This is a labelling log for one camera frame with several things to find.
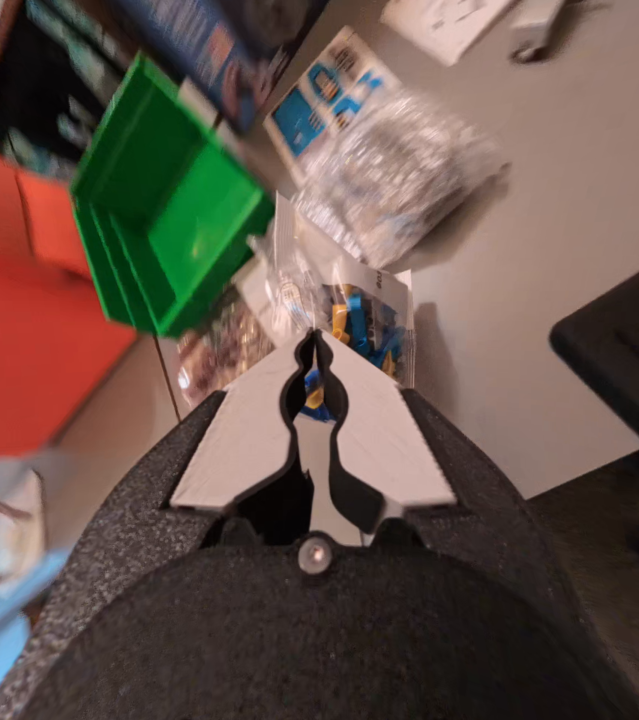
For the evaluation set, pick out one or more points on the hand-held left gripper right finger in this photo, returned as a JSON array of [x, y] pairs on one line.
[[392, 450]]

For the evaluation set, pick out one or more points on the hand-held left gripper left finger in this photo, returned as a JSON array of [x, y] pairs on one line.
[[235, 450]]

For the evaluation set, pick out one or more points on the clear bag with white label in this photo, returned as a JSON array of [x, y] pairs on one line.
[[353, 292]]

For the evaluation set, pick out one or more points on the grey desk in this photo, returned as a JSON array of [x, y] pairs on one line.
[[522, 281]]

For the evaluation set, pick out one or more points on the crumpled clear plastic bag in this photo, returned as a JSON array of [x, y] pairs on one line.
[[398, 185], [218, 349]]

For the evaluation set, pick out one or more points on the green plastic bin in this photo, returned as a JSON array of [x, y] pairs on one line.
[[196, 225]]

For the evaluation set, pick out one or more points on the orange plastic bin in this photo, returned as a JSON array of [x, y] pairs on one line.
[[27, 337]]

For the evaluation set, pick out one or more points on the black perforated panel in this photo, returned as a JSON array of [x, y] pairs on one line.
[[623, 349]]

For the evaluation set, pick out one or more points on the blue sticker sheet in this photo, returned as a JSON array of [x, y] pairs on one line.
[[308, 112]]

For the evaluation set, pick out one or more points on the dark blue toy box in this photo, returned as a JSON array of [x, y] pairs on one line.
[[207, 45]]

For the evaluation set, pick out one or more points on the open instruction booklet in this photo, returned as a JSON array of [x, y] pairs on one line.
[[449, 28]]

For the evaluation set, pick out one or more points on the grey brick panel assembly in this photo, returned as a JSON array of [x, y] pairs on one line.
[[539, 28]]

